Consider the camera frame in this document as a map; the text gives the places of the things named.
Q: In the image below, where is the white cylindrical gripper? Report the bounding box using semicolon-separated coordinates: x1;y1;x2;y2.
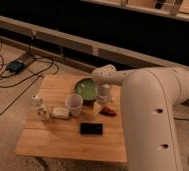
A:
93;84;111;116

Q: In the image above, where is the red pepper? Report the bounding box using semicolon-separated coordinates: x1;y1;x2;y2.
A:
100;107;116;117

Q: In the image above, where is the translucent plastic cup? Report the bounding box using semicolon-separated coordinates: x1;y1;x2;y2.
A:
65;93;83;117

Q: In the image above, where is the white sponge block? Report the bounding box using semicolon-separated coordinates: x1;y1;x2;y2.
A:
51;107;70;119

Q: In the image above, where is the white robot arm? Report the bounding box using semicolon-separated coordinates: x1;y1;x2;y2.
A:
92;65;189;171

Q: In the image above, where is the green ceramic bowl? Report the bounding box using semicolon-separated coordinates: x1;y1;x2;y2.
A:
74;78;95;101

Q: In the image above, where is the black smartphone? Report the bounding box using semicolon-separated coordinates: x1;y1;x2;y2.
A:
80;123;103;135

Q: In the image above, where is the wooden table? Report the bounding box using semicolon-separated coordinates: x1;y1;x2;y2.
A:
14;73;128;164

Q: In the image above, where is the white plastic bottle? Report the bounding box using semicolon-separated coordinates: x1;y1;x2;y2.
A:
32;94;50;121

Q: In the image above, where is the black power adapter box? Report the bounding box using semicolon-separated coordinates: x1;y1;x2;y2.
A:
6;60;25;73

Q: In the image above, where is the wooden baseboard rail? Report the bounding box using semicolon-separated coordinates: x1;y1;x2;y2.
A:
0;16;189;70

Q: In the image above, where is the black floor cable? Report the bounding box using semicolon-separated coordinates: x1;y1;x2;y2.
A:
0;39;60;128

